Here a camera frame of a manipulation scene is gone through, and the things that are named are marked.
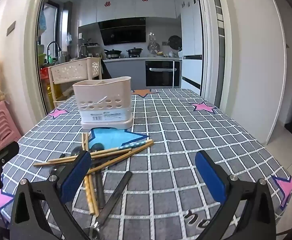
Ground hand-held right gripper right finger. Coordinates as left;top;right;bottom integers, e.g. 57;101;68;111
195;151;278;240

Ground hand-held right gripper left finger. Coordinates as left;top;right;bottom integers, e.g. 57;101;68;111
9;151;92;240

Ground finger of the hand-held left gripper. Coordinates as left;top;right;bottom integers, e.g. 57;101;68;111
0;141;20;167

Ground black utensil handle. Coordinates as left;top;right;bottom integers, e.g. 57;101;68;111
93;171;133;233

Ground blue patterned wooden chopstick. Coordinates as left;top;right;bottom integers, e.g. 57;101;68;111
48;140;153;162

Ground beige plastic utensil holder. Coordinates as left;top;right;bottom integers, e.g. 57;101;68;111
72;76;134;130

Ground stack of pink stools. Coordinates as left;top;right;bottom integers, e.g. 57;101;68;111
0;101;21;155

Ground grey checkered star tablecloth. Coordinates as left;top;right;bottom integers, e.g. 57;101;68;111
1;88;292;240

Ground yellow oil bottle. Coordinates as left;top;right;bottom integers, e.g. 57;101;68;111
46;82;62;98

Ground black kitchen faucet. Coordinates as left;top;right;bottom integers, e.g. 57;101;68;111
46;41;62;63

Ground black built-in oven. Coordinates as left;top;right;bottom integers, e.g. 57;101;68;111
145;60;180;87

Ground grey kitchen counter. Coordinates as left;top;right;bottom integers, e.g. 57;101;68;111
103;56;182;88

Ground rack of seasoning bottles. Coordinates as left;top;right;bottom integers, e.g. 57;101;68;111
79;38;103;59

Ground black wok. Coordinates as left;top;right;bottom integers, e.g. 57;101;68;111
104;49;123;57

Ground white refrigerator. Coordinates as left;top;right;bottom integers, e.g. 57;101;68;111
180;0;204;91

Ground round black hanging pan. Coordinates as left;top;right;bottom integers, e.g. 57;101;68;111
168;35;183;49

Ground black range hood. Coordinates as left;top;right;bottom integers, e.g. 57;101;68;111
98;18;146;46

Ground white sliding door frame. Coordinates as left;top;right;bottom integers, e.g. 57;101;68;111
23;0;239;115

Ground white wall cabinets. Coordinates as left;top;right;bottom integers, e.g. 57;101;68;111
78;0;178;27

